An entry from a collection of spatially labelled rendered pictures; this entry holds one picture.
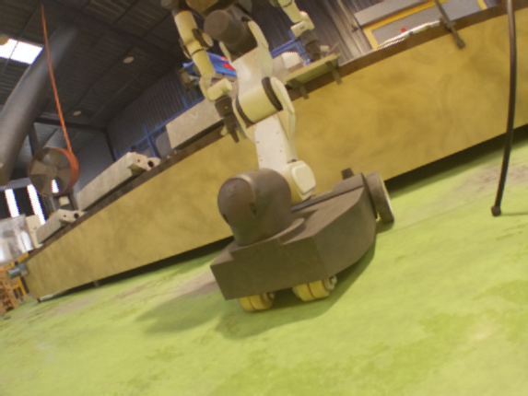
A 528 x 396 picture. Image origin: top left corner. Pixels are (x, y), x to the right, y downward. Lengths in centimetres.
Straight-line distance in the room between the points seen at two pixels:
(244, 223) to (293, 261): 14
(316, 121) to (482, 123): 95
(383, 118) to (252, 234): 116
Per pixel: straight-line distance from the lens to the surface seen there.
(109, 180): 276
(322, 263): 65
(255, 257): 70
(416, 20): 1308
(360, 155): 167
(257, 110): 107
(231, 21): 118
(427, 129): 168
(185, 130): 210
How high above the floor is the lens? 30
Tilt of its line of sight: 2 degrees down
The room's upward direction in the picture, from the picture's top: 23 degrees counter-clockwise
